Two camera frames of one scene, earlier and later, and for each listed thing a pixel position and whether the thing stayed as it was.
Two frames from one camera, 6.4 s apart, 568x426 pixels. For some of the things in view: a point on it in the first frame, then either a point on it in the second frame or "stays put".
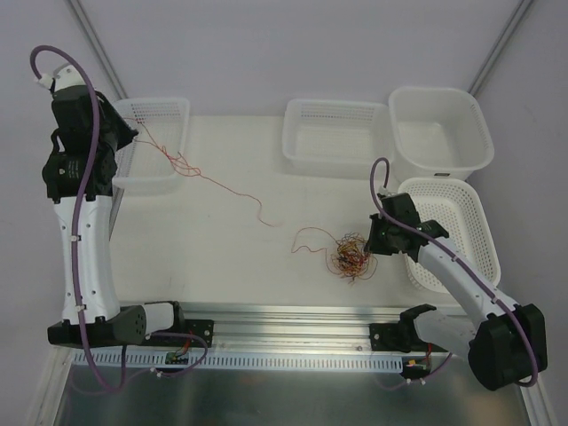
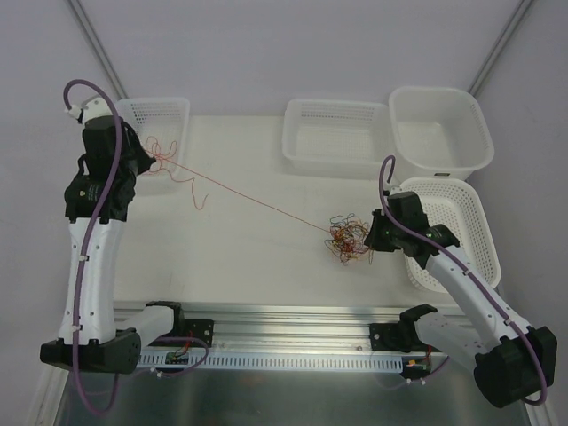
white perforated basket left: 153,159 stays put
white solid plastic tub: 437,132 stays put
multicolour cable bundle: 352,258 → 349,238
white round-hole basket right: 455,206 stays put
